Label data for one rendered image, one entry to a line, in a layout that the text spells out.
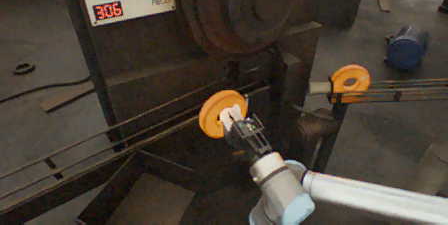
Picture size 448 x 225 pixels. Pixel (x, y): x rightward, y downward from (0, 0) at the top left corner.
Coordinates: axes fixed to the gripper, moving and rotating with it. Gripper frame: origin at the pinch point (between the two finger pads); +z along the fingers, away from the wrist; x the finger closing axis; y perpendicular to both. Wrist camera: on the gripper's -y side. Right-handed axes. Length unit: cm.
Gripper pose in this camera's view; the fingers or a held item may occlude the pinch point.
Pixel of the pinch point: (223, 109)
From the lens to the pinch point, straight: 84.3
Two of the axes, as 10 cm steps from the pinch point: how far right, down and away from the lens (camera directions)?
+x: -8.6, 3.3, -3.9
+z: -5.0, -7.3, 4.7
